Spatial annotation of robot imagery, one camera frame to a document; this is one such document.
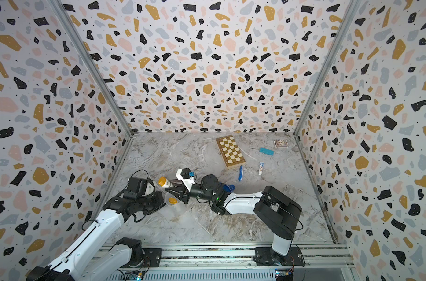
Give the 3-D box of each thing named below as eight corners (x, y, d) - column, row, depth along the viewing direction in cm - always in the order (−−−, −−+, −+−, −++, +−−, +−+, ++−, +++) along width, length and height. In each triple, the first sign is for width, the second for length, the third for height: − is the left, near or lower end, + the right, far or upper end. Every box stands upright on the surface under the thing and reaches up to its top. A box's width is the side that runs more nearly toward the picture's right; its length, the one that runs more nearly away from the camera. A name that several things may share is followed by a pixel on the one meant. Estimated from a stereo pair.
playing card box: (275, 147, 118) (275, 145, 116) (273, 141, 121) (274, 139, 120) (287, 147, 118) (288, 145, 116) (286, 141, 121) (286, 139, 120)
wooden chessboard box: (225, 169, 106) (225, 166, 103) (214, 141, 120) (214, 138, 118) (245, 164, 109) (245, 161, 106) (232, 138, 123) (232, 134, 120)
